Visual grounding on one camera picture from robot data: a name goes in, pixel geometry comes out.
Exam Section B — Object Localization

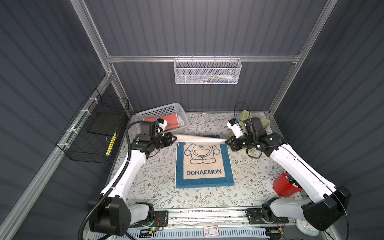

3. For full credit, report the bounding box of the green plastic towel basket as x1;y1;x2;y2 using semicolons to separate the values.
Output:
228;111;271;157

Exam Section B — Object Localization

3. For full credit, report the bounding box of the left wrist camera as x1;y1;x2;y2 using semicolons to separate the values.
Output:
155;118;168;131

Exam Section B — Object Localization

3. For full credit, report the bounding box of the white plastic laundry basket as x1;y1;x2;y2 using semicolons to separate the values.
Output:
135;103;189;134

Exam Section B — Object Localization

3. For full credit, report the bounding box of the white ventilated cable duct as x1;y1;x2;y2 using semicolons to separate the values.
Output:
128;227;270;240

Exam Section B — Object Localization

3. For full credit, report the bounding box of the pink towel with teal border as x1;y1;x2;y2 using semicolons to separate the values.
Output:
144;114;181;131

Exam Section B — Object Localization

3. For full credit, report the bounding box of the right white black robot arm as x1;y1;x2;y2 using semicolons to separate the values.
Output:
226;118;351;231

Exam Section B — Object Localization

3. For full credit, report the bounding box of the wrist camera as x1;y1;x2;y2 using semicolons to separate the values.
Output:
227;118;244;139
155;118;168;131

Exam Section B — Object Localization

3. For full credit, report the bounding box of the white wire wall basket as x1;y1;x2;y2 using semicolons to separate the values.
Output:
173;58;242;85

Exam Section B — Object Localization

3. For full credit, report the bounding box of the red white label card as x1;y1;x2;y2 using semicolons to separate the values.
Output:
203;226;220;238

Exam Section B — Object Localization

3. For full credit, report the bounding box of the black wire wall basket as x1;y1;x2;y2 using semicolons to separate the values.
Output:
57;91;130;164

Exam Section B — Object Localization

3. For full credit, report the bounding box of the red pen cup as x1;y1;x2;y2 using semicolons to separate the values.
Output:
273;172;303;198

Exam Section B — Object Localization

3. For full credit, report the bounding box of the blue white towel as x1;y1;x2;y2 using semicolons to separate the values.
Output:
175;135;235;189

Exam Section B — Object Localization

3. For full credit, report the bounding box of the black pad in basket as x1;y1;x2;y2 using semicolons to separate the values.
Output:
87;113;120;137

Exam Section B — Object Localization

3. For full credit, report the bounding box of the white wall clock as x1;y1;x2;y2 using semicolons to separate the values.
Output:
296;219;320;237

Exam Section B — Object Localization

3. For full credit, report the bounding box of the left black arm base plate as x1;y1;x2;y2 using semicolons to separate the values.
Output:
130;211;169;228

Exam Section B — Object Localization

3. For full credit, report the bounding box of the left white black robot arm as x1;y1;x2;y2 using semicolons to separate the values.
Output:
78;119;177;240

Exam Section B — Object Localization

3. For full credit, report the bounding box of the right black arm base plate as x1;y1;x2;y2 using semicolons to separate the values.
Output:
245;208;289;225

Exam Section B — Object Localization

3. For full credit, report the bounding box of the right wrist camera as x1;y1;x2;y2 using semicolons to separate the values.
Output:
227;118;244;139

